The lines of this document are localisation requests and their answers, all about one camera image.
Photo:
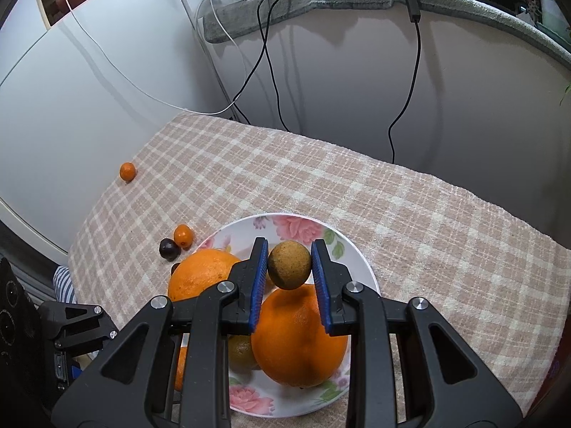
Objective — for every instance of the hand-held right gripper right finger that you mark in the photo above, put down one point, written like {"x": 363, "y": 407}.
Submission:
{"x": 320, "y": 294}

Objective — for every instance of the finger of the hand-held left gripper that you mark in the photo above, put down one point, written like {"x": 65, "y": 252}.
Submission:
{"x": 76, "y": 323}
{"x": 67, "y": 368}

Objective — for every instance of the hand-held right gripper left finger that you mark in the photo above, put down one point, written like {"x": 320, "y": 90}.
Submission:
{"x": 258, "y": 294}

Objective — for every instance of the small green-brown round fruit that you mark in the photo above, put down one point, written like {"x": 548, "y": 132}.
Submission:
{"x": 289, "y": 264}
{"x": 241, "y": 352}

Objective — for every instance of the white floral plate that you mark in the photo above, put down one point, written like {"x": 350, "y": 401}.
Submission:
{"x": 345, "y": 254}

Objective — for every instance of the large round orange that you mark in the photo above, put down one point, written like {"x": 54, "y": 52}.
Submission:
{"x": 294, "y": 343}

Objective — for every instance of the large oval orange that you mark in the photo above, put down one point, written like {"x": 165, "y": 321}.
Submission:
{"x": 200, "y": 276}

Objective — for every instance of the small tangerine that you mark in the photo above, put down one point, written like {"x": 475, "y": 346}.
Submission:
{"x": 127, "y": 172}
{"x": 180, "y": 368}

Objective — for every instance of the blue striped clothing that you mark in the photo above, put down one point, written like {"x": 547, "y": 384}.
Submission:
{"x": 63, "y": 285}

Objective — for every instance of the small dark purple fruit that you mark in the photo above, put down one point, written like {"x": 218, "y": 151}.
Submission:
{"x": 168, "y": 249}
{"x": 175, "y": 268}

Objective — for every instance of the small orange kumquat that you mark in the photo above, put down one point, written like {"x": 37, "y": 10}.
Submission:
{"x": 183, "y": 236}

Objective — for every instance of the beige checked tablecloth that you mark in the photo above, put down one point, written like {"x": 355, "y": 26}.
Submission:
{"x": 401, "y": 209}

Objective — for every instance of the white cabinet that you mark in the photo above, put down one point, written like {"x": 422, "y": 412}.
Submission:
{"x": 89, "y": 98}

